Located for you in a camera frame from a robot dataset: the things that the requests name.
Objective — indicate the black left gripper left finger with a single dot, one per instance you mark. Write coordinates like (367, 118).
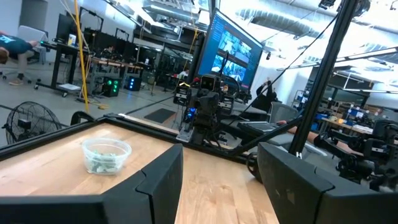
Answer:
(158, 189)

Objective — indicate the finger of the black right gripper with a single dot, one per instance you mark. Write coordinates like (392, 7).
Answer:
(226, 105)
(181, 95)

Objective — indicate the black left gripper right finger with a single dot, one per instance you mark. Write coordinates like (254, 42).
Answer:
(295, 193)

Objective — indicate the person's forearm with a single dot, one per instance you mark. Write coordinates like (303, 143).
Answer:
(311, 136)

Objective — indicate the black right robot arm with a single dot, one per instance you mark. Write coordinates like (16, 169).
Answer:
(202, 124)

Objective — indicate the black floor mat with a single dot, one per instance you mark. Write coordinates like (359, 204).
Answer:
(160, 115)

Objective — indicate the person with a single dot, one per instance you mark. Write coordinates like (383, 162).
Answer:
(12, 45)
(264, 99)

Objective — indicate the black backlit keyboard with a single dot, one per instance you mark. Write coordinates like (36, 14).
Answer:
(258, 127)

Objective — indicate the computer tower with blue lights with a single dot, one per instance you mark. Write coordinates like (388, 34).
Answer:
(133, 84)

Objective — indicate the clear plastic bowl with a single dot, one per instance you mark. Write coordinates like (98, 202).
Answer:
(124, 152)

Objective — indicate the dark mug with green inside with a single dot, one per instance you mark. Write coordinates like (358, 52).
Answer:
(249, 169)

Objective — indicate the large computer monitor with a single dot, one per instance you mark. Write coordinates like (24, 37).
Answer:
(230, 49)

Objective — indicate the grey office chair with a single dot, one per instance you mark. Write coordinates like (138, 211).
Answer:
(283, 112)

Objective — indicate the computer tower with green lights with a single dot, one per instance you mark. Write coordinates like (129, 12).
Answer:
(111, 87)

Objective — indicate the black standing desk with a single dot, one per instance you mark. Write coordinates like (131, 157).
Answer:
(57, 68)

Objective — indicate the black floor fan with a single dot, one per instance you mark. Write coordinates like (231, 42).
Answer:
(23, 124)

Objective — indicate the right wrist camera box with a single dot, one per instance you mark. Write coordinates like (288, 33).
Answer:
(208, 82)

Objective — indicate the silver corner bracket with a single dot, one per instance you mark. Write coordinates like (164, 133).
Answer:
(298, 155)

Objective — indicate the black aluminium table frame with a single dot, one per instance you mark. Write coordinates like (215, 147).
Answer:
(323, 77)

